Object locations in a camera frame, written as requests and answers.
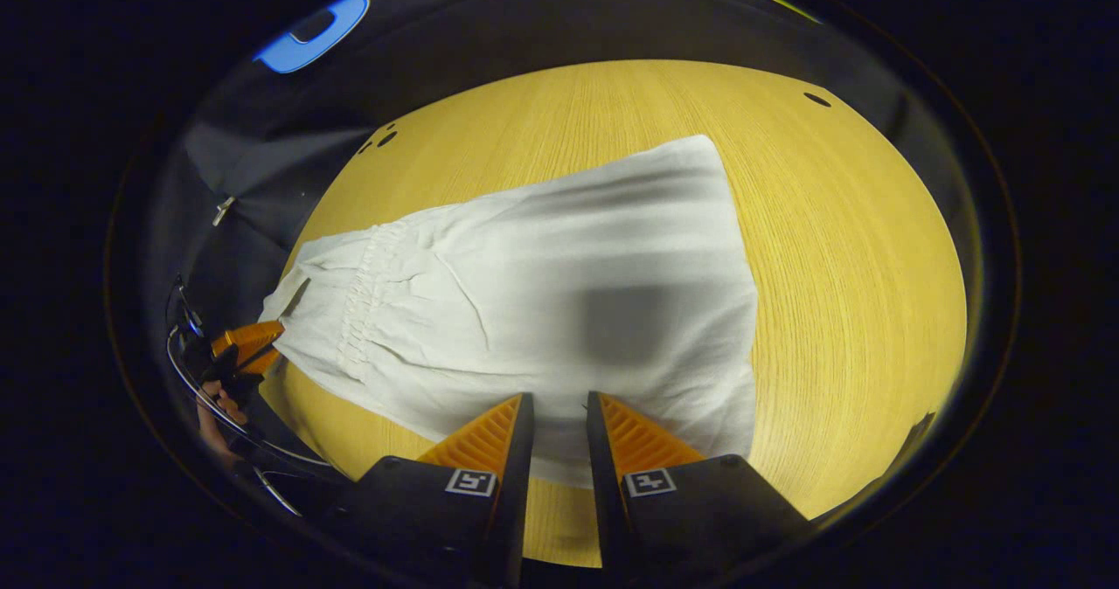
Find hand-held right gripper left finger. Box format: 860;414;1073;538
348;392;537;589

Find black backdrop cloth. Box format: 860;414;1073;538
140;0;971;502

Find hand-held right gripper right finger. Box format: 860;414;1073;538
585;390;811;589

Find white jeans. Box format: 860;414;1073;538
259;134;761;490

